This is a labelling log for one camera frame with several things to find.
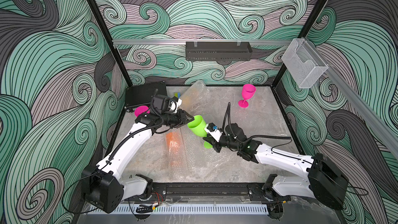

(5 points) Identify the white slotted cable duct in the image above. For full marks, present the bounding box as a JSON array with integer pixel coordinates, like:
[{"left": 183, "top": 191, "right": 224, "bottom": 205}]
[{"left": 111, "top": 204, "right": 269, "bottom": 215}]

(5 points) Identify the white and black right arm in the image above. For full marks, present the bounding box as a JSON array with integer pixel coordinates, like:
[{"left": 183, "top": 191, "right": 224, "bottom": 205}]
[{"left": 204, "top": 123, "right": 349, "bottom": 211}]

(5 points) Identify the black wall tray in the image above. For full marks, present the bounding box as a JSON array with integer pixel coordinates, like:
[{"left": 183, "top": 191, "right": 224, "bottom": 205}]
[{"left": 185, "top": 41, "right": 253, "bottom": 62}]

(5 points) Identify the bubble green glass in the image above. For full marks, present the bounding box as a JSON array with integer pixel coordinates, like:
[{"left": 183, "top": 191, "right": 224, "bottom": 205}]
[{"left": 188, "top": 115, "right": 208, "bottom": 138}]

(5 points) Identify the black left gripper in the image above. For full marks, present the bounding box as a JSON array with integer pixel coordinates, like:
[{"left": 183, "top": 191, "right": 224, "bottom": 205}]
[{"left": 159, "top": 110, "right": 193, "bottom": 129}]

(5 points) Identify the aluminium right rail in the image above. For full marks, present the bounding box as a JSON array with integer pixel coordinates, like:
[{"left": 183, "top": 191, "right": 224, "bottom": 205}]
[{"left": 308, "top": 41, "right": 398, "bottom": 157}]

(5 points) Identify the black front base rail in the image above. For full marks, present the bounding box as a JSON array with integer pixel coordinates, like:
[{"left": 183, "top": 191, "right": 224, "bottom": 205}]
[{"left": 83, "top": 181, "right": 312, "bottom": 203}]

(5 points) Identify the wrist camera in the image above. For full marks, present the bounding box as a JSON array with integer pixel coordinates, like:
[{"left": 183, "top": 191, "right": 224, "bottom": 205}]
[
  {"left": 205, "top": 123, "right": 222, "bottom": 142},
  {"left": 151, "top": 95, "right": 182, "bottom": 114}
]

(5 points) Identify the bubble orange glass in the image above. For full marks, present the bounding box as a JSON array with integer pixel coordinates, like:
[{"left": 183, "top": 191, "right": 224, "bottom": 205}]
[{"left": 165, "top": 130, "right": 188, "bottom": 181}]

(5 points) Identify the clear acrylic wall bin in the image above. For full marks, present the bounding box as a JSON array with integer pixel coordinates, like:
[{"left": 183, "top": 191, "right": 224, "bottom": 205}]
[{"left": 282, "top": 38, "right": 329, "bottom": 89}]

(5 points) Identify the clear bubble wrap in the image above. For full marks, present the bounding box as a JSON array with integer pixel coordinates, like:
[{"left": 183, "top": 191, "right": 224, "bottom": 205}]
[
  {"left": 181, "top": 128, "right": 226, "bottom": 179},
  {"left": 231, "top": 108, "right": 291, "bottom": 146}
]

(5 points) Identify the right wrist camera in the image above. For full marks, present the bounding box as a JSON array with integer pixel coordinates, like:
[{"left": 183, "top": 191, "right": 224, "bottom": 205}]
[{"left": 205, "top": 123, "right": 222, "bottom": 142}]

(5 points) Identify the aluminium back rail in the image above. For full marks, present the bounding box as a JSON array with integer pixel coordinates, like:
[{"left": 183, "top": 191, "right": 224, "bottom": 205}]
[{"left": 112, "top": 38, "right": 294, "bottom": 47}]

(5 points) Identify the aluminium rail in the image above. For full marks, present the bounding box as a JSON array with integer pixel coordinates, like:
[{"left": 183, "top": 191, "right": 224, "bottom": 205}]
[
  {"left": 308, "top": 41, "right": 398, "bottom": 157},
  {"left": 112, "top": 38, "right": 294, "bottom": 47}
]

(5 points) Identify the bubble yellow glass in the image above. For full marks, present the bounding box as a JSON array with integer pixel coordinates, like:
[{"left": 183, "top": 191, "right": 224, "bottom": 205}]
[{"left": 180, "top": 80, "right": 209, "bottom": 111}]

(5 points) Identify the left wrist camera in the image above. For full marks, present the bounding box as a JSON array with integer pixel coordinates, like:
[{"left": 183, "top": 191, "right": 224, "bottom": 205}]
[{"left": 151, "top": 95, "right": 182, "bottom": 114}]

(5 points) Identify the pink wine glass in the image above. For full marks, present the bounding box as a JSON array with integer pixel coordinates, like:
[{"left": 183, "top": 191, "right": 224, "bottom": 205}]
[
  {"left": 238, "top": 84, "right": 257, "bottom": 108},
  {"left": 134, "top": 105, "right": 150, "bottom": 117}
]

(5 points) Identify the black ribbed case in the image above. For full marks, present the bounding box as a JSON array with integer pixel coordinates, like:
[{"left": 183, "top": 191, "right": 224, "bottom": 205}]
[{"left": 124, "top": 82, "right": 167, "bottom": 112}]

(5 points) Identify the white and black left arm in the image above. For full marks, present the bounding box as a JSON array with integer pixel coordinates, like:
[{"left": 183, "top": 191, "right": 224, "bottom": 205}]
[{"left": 81, "top": 110, "right": 194, "bottom": 214}]

